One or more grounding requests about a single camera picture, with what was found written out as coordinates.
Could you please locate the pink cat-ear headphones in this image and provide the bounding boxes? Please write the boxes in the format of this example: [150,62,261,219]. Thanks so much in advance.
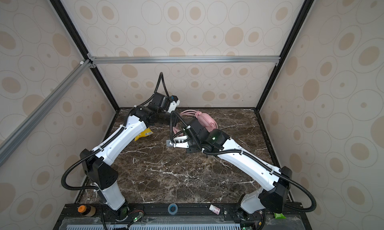
[172,110,219,135]

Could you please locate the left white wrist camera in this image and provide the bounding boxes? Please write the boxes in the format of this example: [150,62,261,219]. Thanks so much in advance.
[167,96,180,113]

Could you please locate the black frame post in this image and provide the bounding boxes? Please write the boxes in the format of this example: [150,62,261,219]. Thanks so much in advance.
[256,0,316,113]
[49,0,120,112]

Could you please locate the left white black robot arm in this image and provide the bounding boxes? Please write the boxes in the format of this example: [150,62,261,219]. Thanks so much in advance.
[61,90,180,211]

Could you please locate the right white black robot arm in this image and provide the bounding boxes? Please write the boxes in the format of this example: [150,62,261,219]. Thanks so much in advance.
[170,111,317,214]

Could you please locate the orange-capped brown bottle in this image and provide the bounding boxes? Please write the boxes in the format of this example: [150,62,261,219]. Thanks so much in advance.
[78,205,97,217]

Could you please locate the back aluminium rail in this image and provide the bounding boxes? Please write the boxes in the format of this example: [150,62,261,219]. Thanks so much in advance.
[91,56,280,64]

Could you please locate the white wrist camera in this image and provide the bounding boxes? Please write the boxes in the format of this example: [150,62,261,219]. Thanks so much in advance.
[167,96,180,113]
[166,136,189,149]

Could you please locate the left aluminium rail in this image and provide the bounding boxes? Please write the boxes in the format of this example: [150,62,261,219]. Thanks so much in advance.
[1,60,91,165]

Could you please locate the yellow snack packet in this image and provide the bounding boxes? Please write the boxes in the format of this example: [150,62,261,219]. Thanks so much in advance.
[135,128,153,141]

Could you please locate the aluminium rail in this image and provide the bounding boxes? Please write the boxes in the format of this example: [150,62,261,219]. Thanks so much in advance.
[91,56,280,64]
[1,60,91,165]

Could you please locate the small white pink box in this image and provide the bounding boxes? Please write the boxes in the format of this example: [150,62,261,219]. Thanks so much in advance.
[209,204,221,215]

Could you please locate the right black frame post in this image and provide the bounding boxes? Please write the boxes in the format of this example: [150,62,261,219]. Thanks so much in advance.
[256,0,316,113]

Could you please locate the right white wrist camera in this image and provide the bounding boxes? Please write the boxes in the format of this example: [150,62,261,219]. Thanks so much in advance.
[166,136,189,149]

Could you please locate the left black frame post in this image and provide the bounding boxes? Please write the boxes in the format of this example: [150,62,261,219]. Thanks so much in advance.
[49,0,120,112]

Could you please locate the green packet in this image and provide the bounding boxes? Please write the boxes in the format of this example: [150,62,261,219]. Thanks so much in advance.
[274,213,286,220]

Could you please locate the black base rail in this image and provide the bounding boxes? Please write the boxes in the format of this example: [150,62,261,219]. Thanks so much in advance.
[54,203,312,230]

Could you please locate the blue tape roll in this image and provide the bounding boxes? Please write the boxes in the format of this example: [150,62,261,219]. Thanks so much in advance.
[168,203,178,215]

